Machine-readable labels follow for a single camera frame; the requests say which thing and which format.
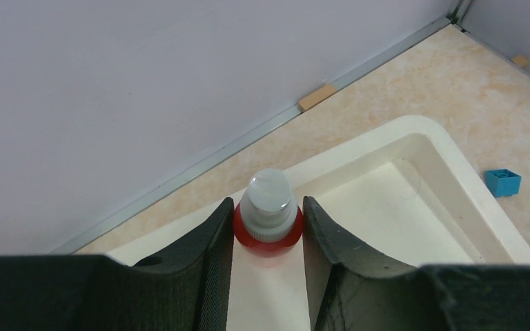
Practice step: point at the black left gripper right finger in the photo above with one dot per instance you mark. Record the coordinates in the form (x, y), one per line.
(352, 286)

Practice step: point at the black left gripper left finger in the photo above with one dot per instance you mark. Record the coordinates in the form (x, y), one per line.
(184, 286)

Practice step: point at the pink spray bottle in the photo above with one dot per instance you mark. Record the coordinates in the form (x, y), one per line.
(268, 221)

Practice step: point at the white drawer organizer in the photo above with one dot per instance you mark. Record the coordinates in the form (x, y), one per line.
(405, 189)

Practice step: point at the blue toy cube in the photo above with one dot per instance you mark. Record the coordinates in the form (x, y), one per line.
(502, 182)

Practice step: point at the wooden block behind table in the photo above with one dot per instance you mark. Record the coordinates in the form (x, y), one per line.
(316, 97)

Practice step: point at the small wooden block right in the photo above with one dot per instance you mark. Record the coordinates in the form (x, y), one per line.
(521, 61)

